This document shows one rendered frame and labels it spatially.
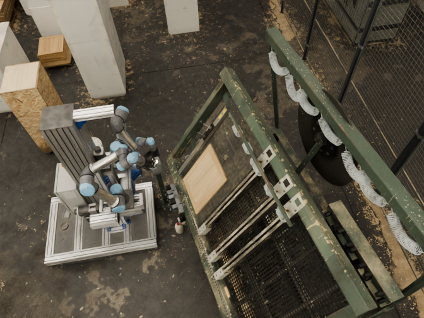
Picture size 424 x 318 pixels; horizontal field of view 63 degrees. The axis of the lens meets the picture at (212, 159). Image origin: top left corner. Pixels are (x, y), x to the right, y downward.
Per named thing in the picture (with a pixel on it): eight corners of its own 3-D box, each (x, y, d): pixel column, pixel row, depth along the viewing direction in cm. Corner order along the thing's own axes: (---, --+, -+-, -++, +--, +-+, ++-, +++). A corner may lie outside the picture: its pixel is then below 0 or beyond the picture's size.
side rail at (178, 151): (178, 154, 392) (170, 153, 385) (231, 78, 329) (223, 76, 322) (180, 158, 389) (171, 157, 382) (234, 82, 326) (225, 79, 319)
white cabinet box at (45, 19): (50, 19, 697) (33, -16, 638) (79, 16, 701) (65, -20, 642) (46, 44, 652) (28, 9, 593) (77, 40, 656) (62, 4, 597)
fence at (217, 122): (181, 171, 374) (178, 170, 372) (228, 106, 320) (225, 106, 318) (182, 175, 372) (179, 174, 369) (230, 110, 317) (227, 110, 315)
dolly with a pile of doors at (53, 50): (46, 50, 641) (39, 36, 616) (74, 47, 645) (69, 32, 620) (43, 72, 606) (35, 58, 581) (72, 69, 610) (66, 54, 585)
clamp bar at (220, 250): (212, 253, 321) (191, 256, 306) (296, 175, 253) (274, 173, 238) (216, 264, 315) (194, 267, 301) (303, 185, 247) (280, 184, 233)
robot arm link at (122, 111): (114, 146, 362) (110, 113, 316) (120, 135, 370) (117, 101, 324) (125, 149, 362) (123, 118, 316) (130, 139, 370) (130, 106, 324)
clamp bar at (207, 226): (202, 227, 336) (182, 228, 321) (279, 146, 268) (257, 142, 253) (206, 236, 330) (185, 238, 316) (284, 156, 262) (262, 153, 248)
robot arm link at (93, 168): (86, 172, 301) (131, 147, 286) (87, 183, 294) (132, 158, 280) (76, 166, 292) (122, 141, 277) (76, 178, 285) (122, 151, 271)
